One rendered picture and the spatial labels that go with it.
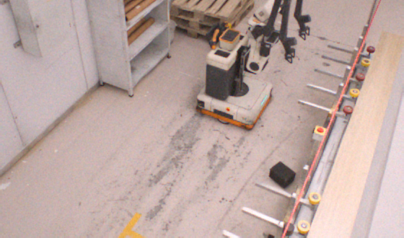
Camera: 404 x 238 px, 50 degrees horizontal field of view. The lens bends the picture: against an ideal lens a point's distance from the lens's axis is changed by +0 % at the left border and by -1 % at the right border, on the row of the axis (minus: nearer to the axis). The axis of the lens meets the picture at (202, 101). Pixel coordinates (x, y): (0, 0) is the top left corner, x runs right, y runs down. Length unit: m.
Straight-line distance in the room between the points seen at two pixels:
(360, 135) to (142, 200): 1.97
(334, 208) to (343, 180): 0.26
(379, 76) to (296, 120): 1.12
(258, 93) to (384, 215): 3.71
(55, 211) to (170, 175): 1.08
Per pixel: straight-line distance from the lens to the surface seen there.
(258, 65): 4.32
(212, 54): 4.32
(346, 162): 3.37
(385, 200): 1.14
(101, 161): 4.45
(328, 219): 3.01
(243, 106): 4.55
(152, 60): 5.38
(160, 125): 4.71
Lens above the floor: 3.31
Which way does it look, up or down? 41 degrees down
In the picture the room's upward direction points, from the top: 2 degrees clockwise
